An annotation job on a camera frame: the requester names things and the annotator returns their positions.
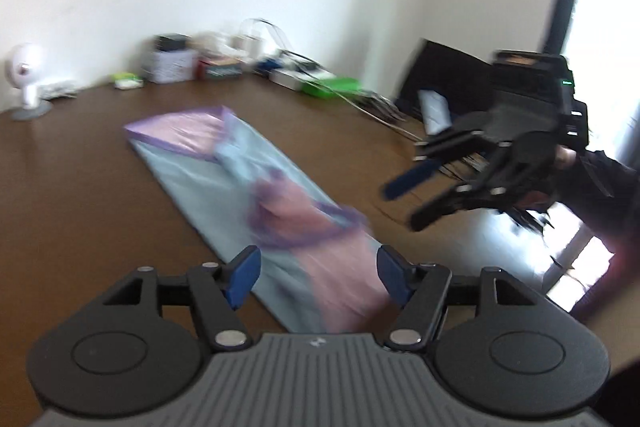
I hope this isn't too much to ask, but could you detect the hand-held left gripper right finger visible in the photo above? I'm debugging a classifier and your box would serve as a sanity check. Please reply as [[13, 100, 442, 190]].
[[377, 245, 546, 352]]

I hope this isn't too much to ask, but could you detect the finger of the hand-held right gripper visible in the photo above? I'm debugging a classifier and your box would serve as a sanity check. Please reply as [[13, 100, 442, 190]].
[[382, 112, 506, 202], [410, 184, 506, 230]]

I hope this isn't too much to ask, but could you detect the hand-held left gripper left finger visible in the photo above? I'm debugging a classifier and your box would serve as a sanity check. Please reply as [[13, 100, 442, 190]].
[[102, 245, 262, 352]]

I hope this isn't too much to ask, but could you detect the blue and pink garment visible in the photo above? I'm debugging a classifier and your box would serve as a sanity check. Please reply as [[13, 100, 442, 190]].
[[123, 106, 396, 333]]

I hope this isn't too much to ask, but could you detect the person's right forearm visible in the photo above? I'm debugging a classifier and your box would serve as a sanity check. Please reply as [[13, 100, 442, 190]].
[[547, 149, 640, 268]]

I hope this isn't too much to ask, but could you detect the black chair with bag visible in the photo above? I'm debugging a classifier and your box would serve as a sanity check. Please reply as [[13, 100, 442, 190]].
[[395, 38, 496, 135]]

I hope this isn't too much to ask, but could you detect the white power strip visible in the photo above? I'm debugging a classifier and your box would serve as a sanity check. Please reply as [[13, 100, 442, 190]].
[[269, 66, 326, 90]]

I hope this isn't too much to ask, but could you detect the dark green tissue box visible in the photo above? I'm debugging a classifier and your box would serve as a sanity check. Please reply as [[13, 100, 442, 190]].
[[196, 57, 246, 80]]

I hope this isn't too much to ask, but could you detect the white tin box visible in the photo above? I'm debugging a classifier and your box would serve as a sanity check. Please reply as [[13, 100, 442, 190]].
[[142, 48, 196, 84]]

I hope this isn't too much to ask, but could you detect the green and white packet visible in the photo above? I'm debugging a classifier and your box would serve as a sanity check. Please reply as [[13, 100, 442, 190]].
[[112, 72, 146, 90]]

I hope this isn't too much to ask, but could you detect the black charger block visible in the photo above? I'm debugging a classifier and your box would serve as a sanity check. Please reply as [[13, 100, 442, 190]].
[[154, 34, 191, 52]]

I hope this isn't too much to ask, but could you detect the white rectangular device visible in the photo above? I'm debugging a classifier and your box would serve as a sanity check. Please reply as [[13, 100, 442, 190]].
[[40, 79, 78, 100]]

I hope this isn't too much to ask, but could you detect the black wireless charger stand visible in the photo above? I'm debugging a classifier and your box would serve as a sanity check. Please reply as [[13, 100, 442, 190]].
[[417, 89, 453, 132]]

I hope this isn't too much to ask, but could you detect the white cable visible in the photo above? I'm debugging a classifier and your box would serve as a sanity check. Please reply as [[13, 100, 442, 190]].
[[240, 18, 426, 142]]

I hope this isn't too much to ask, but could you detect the white robot-shaped camera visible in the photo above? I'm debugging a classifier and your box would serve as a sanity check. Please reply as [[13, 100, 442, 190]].
[[5, 43, 53, 122]]

